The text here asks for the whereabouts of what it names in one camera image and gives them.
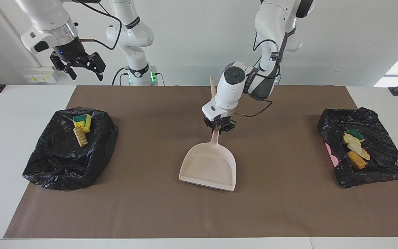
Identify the brown paper table mat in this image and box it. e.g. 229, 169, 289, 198
3, 85, 398, 239

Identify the pale beige foam chunk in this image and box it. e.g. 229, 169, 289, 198
347, 141, 371, 161

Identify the white wall socket box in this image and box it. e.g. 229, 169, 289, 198
24, 66, 60, 83

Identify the black right base cable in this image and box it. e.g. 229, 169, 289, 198
112, 67, 130, 86

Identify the beige ridged foam piece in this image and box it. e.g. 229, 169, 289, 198
73, 126, 88, 148

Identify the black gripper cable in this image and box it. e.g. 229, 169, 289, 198
71, 0, 122, 51
235, 31, 282, 118

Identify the beige plastic dustpan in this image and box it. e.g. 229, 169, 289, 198
179, 126, 237, 192

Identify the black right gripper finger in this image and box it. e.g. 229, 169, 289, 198
88, 52, 106, 82
49, 51, 77, 81

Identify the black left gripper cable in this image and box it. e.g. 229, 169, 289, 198
235, 31, 282, 118

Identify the black bag lined bin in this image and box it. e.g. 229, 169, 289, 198
317, 107, 398, 188
22, 107, 119, 191

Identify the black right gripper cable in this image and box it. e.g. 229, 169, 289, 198
71, 0, 122, 51

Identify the brown bread roll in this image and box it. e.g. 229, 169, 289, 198
348, 151, 367, 170

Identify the pink plastic bin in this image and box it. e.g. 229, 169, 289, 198
325, 144, 339, 166

